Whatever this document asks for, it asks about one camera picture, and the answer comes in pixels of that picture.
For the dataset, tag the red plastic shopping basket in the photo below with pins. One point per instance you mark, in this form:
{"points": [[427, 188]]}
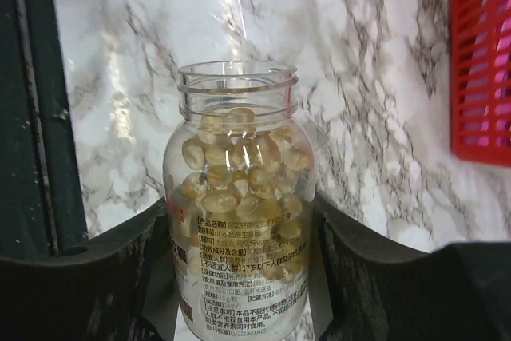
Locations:
{"points": [[480, 80]]}

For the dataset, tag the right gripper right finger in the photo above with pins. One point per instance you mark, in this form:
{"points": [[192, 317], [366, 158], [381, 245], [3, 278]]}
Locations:
{"points": [[364, 286]]}

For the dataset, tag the clear jar of yellow pills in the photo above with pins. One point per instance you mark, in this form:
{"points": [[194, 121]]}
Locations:
{"points": [[239, 182]]}

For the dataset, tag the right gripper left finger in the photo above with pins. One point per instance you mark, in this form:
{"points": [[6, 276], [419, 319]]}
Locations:
{"points": [[93, 291]]}

